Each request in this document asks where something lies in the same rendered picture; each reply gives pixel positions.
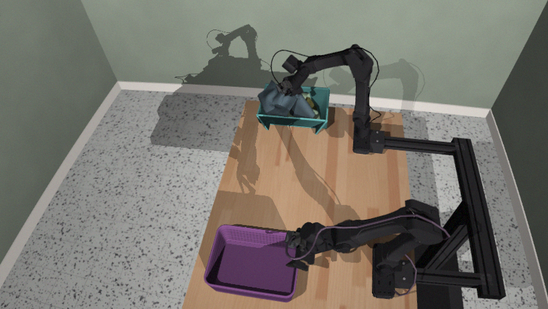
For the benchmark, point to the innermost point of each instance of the purple plastic basket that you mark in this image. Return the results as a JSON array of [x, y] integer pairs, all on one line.
[[251, 259]]

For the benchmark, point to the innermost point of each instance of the teal open-top tub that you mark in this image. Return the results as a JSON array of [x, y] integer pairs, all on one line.
[[319, 96]]

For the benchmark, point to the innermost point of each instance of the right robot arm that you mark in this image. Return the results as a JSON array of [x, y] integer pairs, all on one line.
[[361, 65]]

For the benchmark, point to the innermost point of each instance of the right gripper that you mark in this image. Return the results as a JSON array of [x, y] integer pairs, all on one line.
[[293, 86]]

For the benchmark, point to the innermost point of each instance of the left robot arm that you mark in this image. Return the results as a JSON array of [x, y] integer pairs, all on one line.
[[389, 253]]

